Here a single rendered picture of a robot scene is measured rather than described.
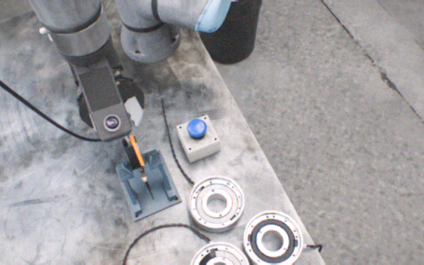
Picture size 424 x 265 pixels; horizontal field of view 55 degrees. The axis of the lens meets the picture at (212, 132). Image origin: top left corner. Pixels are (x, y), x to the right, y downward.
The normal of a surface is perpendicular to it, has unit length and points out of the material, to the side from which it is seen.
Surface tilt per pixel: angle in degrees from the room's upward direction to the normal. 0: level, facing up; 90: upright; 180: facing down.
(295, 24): 0
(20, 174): 0
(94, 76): 29
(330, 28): 0
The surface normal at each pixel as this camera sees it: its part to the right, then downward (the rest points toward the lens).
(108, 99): 0.19, -0.10
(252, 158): -0.05, -0.52
